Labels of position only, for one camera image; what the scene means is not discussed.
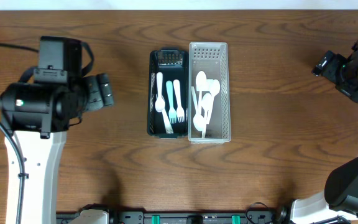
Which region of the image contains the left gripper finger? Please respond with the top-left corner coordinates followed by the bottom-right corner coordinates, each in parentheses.
top-left (96, 73), bottom-right (114, 106)
top-left (85, 76), bottom-right (104, 111)

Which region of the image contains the cream short spoon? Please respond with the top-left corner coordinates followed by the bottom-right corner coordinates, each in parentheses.
top-left (155, 72), bottom-right (165, 113)

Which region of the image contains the mint green fork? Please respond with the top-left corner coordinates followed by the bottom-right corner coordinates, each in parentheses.
top-left (166, 81), bottom-right (177, 124)

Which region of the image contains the white fork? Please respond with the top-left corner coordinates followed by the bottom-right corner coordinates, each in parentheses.
top-left (162, 110), bottom-right (173, 134)

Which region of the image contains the cream fork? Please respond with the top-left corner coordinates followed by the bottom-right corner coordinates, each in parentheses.
top-left (173, 80), bottom-right (185, 123)

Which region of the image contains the white spoon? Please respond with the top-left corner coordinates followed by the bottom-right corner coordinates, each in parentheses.
top-left (201, 93), bottom-right (213, 138)
top-left (191, 87), bottom-right (206, 132)
top-left (196, 71), bottom-right (207, 114)

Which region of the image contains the white spoon crossed top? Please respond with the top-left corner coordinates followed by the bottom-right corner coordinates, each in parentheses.
top-left (207, 79), bottom-right (220, 124)

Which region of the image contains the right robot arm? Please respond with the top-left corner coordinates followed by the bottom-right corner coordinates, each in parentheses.
top-left (277, 39), bottom-right (358, 223)

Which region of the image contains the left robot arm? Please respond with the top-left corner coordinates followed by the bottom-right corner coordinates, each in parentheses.
top-left (0, 72), bottom-right (114, 223)

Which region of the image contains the black plastic basket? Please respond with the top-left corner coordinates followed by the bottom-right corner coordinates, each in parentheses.
top-left (147, 49), bottom-right (189, 139)

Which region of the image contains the clear plastic basket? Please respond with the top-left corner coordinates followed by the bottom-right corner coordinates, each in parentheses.
top-left (188, 42), bottom-right (231, 144)

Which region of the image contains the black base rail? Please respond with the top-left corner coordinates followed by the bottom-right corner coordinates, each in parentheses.
top-left (56, 203), bottom-right (291, 224)

